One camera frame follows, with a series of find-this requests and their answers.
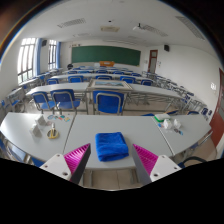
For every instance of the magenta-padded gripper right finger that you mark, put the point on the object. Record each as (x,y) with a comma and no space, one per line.
(163,166)

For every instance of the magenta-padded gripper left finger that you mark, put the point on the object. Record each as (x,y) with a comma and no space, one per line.
(60,165)

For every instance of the blue towel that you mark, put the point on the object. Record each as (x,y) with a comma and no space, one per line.
(111,146)

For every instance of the yellow tape roll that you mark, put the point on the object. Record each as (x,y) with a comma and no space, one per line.
(52,134)

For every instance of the coloured paper cards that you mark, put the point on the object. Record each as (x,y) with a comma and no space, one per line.
(59,117)

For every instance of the green and white box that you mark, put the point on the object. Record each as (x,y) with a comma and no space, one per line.
(162,117)

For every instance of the red door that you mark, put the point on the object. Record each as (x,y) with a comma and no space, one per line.
(218,113)

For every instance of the group of blue chairs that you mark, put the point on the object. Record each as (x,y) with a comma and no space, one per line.
(76,79)

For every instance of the brown door with glass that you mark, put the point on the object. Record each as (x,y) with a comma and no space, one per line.
(153,61)

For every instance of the tall window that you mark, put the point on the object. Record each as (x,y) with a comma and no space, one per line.
(52,55)
(26,60)

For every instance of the orange lectern top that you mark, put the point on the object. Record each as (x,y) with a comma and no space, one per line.
(106,63)

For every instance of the green blackboard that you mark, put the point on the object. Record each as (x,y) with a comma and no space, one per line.
(105,55)

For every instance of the ceiling projector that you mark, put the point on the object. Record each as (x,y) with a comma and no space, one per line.
(138,27)

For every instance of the group of ceiling lights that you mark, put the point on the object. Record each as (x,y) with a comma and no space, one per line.
(71,22)

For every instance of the ceiling air vent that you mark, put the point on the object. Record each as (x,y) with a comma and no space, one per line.
(110,29)

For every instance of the blue chair with metal frame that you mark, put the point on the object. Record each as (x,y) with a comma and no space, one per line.
(41,99)
(64,98)
(108,102)

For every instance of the black wall speaker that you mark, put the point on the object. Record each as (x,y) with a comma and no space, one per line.
(166,48)
(44,42)

